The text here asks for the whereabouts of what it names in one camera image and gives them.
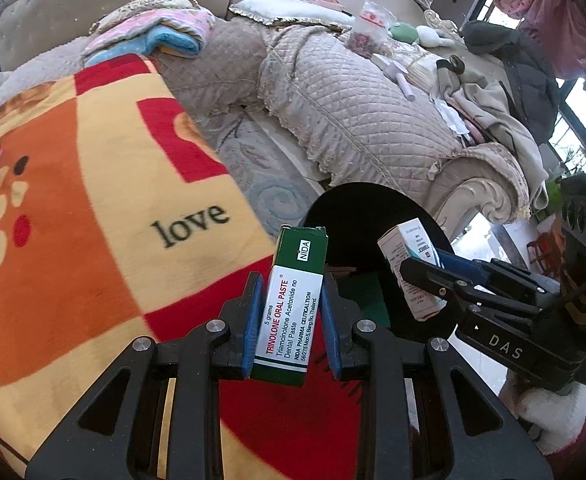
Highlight black trash bin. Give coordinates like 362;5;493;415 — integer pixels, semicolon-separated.
303;182;456;331

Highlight green white plush toy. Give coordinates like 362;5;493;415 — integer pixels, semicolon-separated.
388;20;466;48

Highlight small white medicine box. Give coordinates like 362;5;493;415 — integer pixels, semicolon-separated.
377;217;446;321

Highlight white ruffled pillow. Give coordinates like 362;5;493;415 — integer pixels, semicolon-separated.
228;0;359;28

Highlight patterned grey rug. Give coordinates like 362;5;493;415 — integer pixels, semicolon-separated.
203;105;334;231

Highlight printed red orange blanket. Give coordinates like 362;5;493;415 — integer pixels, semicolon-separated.
0;55;364;480

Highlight red stool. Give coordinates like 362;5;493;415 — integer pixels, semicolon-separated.
526;230;566;276

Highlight person's right hand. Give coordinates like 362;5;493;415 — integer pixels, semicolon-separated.
503;375;586;456

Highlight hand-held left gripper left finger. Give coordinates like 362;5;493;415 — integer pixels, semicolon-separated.
25;271;265;480

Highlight white pink tube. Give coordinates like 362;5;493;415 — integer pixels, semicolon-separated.
394;72;417;102

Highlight beige jacket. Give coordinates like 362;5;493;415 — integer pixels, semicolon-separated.
433;60;549;211

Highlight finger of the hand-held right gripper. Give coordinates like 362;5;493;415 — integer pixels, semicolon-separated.
433;249;559;306
399;256;479;311

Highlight pink and blue folded towel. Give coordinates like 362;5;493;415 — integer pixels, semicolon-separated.
82;6;217;67

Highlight person's right forearm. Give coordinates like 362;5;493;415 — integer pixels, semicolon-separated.
543;410;586;480

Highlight pink dotted garment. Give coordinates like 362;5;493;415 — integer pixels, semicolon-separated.
490;0;586;81

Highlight green white medicine box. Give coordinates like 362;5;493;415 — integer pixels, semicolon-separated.
249;225;330;387

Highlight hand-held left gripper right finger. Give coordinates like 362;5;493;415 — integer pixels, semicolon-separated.
320;275;556;480

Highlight clear bag of snacks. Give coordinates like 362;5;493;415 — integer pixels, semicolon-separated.
348;0;390;56

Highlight dark jacket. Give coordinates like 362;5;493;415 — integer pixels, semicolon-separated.
462;19;560;143

